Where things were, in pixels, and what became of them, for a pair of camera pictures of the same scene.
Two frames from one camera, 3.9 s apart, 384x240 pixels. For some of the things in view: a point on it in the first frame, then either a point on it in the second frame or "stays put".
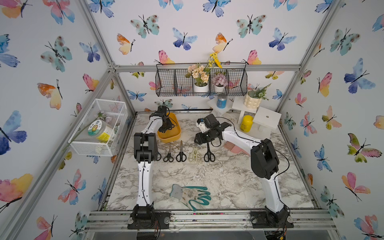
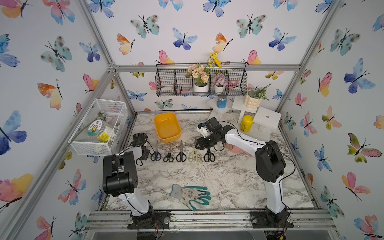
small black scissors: x=169 y=157 stays put
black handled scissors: x=181 y=156 stays put
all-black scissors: x=209 y=156 stays put
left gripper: x=169 y=124 -> x=146 y=155
